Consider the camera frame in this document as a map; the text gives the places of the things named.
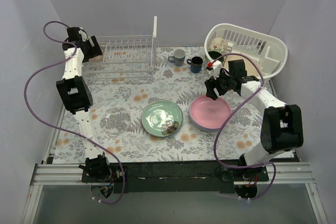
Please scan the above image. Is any pink plate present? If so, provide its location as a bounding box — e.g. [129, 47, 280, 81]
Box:
[189, 95, 232, 129]

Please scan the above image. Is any green plate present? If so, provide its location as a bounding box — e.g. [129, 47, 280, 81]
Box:
[141, 100, 184, 138]

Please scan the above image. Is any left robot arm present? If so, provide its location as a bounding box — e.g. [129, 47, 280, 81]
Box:
[56, 27, 112, 182]

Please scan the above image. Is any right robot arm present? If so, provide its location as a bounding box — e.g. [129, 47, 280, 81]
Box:
[205, 60, 303, 181]

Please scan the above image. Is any cream leaf-shaped dish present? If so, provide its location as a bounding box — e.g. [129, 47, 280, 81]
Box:
[224, 55, 259, 78]

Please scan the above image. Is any dark blue mug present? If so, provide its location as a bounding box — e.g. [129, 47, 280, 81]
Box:
[187, 56, 203, 73]

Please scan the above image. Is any floral mug green inside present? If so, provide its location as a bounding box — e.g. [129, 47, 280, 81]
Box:
[207, 38, 227, 60]

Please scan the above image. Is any grey mug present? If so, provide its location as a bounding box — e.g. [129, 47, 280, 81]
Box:
[167, 49, 185, 67]

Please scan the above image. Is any white plastic basket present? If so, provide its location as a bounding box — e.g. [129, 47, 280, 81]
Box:
[204, 23, 288, 81]

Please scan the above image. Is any floral tablecloth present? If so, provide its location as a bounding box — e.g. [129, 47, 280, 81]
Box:
[54, 46, 295, 163]

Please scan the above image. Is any white cutting board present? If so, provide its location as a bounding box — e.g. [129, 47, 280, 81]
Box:
[152, 16, 158, 37]

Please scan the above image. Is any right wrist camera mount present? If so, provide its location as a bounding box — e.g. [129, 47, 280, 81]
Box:
[206, 60, 224, 78]

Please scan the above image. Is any white wire dish rack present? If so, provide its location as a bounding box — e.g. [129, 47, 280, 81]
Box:
[82, 31, 158, 81]

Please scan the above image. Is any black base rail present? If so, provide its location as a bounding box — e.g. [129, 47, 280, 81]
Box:
[79, 156, 268, 195]

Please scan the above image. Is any aluminium frame rail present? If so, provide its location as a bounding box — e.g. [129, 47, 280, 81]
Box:
[29, 163, 92, 186]

